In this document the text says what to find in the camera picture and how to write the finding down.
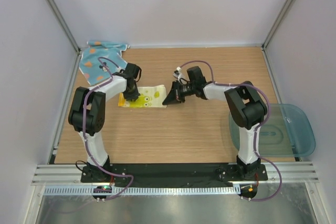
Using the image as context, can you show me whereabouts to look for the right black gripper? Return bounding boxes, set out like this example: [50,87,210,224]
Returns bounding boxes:
[163,80,196,105]

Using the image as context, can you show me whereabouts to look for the yellow green crocodile towel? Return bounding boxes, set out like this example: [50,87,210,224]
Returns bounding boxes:
[118,85,167,108]

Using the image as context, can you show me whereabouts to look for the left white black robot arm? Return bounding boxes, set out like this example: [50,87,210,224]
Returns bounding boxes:
[68,75,140,182]

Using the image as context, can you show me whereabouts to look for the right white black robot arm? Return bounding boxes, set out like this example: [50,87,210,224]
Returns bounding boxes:
[162,81,268,180]

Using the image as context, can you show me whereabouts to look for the blue cartoon mouse towel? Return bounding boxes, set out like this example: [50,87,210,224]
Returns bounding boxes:
[79,40,129,86]

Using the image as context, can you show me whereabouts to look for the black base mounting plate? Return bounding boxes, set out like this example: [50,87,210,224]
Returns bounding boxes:
[80,163,268,187]

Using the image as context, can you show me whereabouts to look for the teal transparent plastic tub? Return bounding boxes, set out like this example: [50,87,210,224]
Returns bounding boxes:
[228,104,316,161]

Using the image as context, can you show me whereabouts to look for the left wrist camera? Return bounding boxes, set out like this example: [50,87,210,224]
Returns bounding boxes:
[121,63,142,82]

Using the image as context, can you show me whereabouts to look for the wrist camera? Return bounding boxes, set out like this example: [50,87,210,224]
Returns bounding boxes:
[121,63,142,82]
[187,66,206,85]

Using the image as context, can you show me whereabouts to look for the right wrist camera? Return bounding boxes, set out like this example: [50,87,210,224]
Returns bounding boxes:
[187,66,206,85]

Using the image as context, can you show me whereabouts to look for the white slotted cable duct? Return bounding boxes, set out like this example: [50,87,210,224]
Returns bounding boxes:
[44,185,240,197]

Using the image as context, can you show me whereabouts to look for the aluminium frame rail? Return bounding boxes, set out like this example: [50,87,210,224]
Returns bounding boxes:
[32,162,318,188]

